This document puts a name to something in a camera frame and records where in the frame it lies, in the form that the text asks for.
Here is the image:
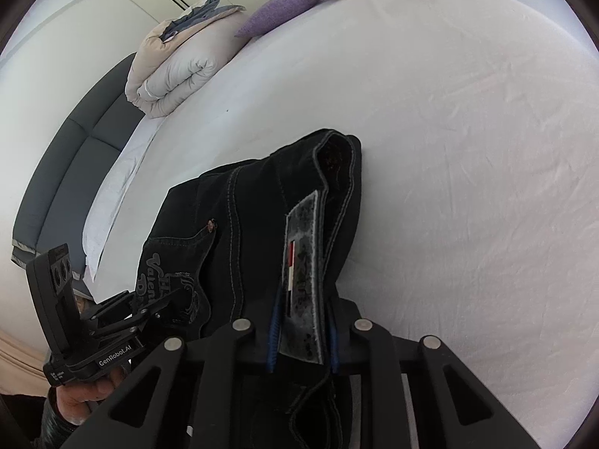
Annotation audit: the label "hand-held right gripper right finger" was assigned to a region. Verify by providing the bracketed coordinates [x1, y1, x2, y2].
[326, 304, 540, 449]

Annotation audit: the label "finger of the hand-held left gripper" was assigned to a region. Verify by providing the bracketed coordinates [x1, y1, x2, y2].
[94, 306, 197, 338]
[86, 287, 197, 326]

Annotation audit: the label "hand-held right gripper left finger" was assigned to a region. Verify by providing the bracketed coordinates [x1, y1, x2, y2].
[61, 290, 284, 449]

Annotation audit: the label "black pants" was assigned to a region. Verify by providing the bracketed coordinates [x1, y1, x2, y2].
[139, 128, 364, 449]

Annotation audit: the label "person's left forearm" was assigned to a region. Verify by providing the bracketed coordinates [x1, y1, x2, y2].
[41, 384, 87, 439]

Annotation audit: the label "person's left hand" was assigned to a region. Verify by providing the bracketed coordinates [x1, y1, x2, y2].
[56, 369, 128, 424]

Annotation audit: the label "dark grey headboard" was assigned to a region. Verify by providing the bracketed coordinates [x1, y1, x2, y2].
[12, 51, 151, 271]

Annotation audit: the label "white bed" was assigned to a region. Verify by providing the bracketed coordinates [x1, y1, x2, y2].
[82, 0, 599, 449]

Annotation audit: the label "folded beige duvet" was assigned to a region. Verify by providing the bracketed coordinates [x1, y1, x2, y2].
[125, 0, 247, 119]

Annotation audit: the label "purple pillow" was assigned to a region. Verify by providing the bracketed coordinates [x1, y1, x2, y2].
[234, 0, 323, 39]

